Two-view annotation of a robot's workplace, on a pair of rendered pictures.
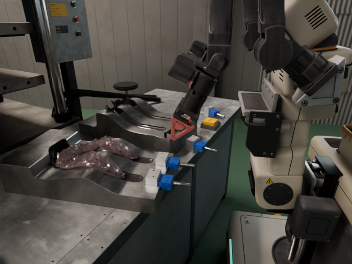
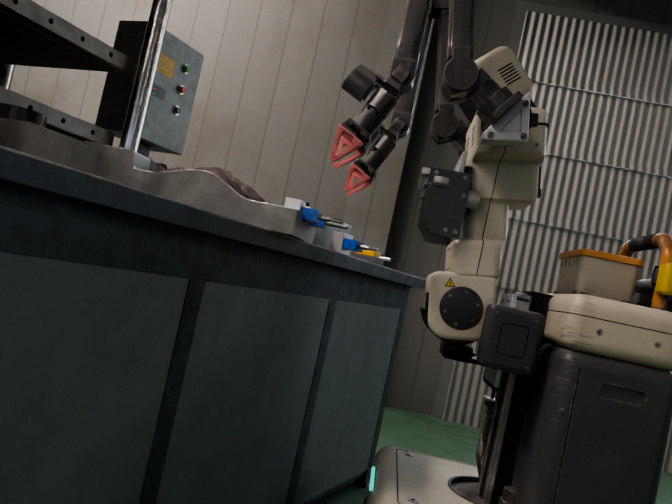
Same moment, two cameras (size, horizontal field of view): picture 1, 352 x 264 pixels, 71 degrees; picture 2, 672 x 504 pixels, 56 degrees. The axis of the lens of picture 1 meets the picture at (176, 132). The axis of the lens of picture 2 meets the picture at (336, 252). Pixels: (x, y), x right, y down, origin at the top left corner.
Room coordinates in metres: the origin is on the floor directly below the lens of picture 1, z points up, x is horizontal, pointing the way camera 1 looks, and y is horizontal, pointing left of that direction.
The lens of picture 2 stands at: (-0.78, 0.05, 0.73)
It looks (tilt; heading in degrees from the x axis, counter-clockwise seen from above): 2 degrees up; 356
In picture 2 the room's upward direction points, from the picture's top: 12 degrees clockwise
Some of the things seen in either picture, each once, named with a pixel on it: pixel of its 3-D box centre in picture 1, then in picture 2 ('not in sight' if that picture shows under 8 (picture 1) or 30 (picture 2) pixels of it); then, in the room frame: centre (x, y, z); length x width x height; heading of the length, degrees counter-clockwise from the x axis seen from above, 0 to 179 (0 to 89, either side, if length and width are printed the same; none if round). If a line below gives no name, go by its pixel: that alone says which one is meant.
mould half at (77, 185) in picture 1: (94, 164); (205, 196); (0.72, 0.28, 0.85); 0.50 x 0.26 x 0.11; 79
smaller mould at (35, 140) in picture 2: not in sight; (21, 149); (0.36, 0.55, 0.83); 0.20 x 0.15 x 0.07; 61
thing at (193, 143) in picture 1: (202, 146); (356, 246); (0.89, -0.11, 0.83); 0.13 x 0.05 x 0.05; 54
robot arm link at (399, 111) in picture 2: not in sight; (412, 66); (1.08, -0.18, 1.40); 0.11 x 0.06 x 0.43; 171
